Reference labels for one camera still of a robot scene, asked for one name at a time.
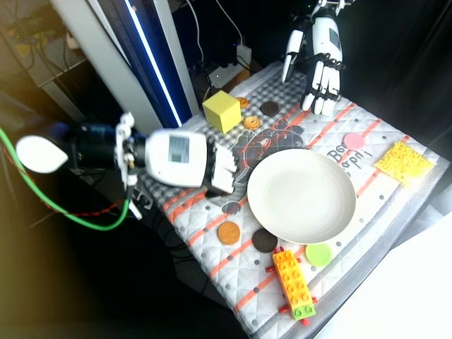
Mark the pink round cookie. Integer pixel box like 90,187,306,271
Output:
343,132,366,151

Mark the orange brick toy vehicle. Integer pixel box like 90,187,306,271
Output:
265,246,319,326

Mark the red twisted cable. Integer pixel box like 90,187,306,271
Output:
1,141,125,218

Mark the white power adapter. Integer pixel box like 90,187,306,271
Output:
235,43,253,65

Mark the green round cookie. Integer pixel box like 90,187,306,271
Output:
304,242,334,267

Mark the orange round biscuit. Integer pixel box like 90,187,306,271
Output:
216,221,242,246

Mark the grey bear print quilt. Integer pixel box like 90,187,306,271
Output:
139,61,442,336

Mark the yellow cube block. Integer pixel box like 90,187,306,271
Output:
201,89,243,135

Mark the ring swirl butter cookie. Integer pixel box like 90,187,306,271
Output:
242,115,263,130

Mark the white cable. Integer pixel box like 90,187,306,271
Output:
214,0,245,47

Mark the white power strip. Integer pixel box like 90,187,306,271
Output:
207,64,249,90

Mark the yellow waffle toy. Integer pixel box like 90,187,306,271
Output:
374,141,436,187

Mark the green cable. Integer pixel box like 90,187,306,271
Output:
0,126,131,232

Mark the white round plate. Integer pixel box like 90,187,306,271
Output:
246,148,357,246

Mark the white pillar with blue strip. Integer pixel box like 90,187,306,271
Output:
50,0,201,136

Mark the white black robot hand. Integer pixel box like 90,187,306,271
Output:
281,15,346,117
145,129,239,195

